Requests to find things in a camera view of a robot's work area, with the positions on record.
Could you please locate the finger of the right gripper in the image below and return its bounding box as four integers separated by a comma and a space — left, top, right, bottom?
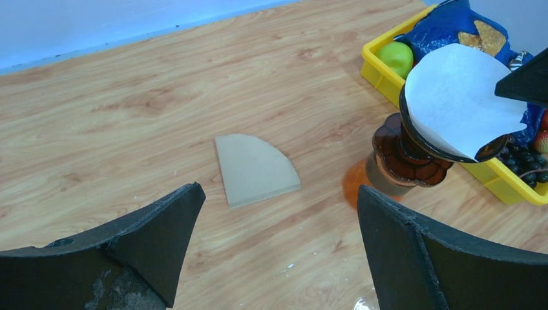
494, 49, 547, 107

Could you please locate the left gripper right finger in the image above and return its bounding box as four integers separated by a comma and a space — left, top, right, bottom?
357, 185, 547, 309

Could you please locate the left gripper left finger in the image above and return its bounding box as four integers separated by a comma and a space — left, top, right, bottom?
1, 183, 206, 309

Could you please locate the white paper coffee filter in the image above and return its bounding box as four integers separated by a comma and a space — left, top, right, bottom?
404, 43, 527, 161

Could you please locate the brown plastic coffee dripper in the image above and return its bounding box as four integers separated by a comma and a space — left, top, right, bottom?
372, 88, 510, 188

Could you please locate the brown paper coffee filter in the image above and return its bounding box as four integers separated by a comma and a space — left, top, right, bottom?
215, 134, 301, 209

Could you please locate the red apples cluster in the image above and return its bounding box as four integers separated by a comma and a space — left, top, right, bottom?
532, 110, 548, 154

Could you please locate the clear glass beaker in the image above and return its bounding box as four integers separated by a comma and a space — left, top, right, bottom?
352, 297, 378, 310

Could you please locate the dark grape bunch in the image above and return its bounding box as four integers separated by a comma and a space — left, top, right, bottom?
496, 135, 547, 189

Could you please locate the blue chips bag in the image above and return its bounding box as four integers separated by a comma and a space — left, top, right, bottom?
395, 1, 545, 143

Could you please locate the yellow plastic tray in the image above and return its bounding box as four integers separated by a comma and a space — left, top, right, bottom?
361, 5, 547, 205

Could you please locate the green lime upper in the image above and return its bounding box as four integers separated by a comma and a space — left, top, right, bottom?
376, 42, 415, 79

